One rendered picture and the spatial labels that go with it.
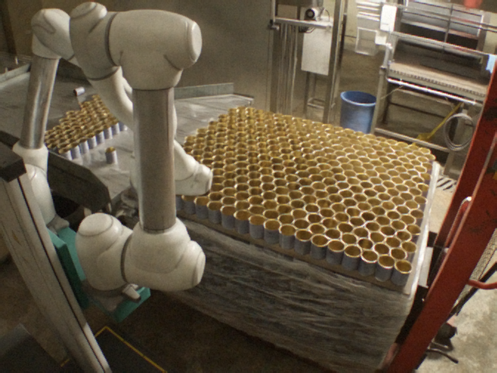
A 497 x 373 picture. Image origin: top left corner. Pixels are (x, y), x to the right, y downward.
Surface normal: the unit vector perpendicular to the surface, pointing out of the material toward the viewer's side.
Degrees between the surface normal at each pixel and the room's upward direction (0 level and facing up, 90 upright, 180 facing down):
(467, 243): 90
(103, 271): 87
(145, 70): 86
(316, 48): 90
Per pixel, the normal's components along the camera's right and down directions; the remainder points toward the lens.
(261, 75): -0.47, 0.48
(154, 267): -0.11, 0.35
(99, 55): -0.29, 0.81
